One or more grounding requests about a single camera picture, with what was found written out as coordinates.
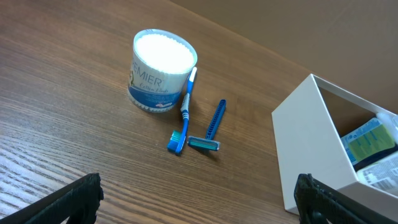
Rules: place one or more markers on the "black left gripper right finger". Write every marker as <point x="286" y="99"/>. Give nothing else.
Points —
<point x="318" y="203"/>

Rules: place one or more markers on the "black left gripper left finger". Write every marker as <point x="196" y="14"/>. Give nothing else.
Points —
<point x="76" y="202"/>

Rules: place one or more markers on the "white cream tube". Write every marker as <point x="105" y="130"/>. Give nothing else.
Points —
<point x="381" y="174"/>

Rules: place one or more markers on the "dark blue spray bottle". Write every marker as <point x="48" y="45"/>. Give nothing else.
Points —
<point x="374" y="140"/>

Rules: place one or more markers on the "white open cardboard box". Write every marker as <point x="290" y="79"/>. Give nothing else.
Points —
<point x="308" y="125"/>

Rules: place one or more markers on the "blue white toothbrush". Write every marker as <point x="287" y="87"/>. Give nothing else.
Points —
<point x="177" y="139"/>

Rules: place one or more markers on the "blue disposable razor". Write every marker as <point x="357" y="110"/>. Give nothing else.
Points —
<point x="208" y="143"/>

